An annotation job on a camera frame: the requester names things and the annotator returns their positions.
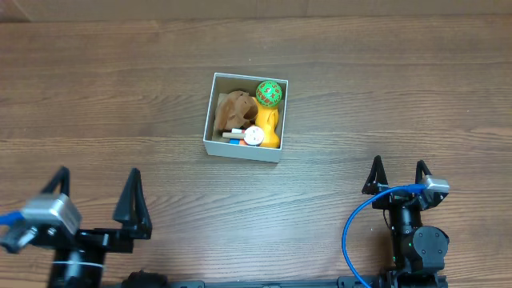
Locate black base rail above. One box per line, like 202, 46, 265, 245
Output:
119, 274, 449, 288

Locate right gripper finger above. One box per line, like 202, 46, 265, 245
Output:
362, 155, 389, 195
415, 160, 432, 184

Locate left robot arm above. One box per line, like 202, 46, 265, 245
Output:
1, 166, 153, 287

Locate left blue cable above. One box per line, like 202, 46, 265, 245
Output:
0, 210, 25, 226

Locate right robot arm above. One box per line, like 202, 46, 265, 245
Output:
362, 156, 450, 287

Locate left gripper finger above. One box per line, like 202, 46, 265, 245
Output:
113, 168, 153, 240
41, 166, 70, 196

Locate green number ball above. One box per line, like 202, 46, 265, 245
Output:
256, 80, 282, 108

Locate white cardboard box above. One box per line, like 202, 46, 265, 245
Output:
202, 72, 288, 162

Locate small wooden rattle drum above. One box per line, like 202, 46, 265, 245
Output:
222, 126, 265, 146

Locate yellow toy whale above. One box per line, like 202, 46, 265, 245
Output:
255, 102, 281, 149

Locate brown plush toy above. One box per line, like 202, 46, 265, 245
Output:
214, 90, 258, 131

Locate colourful puzzle cube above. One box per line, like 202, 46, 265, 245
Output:
229, 129, 247, 146

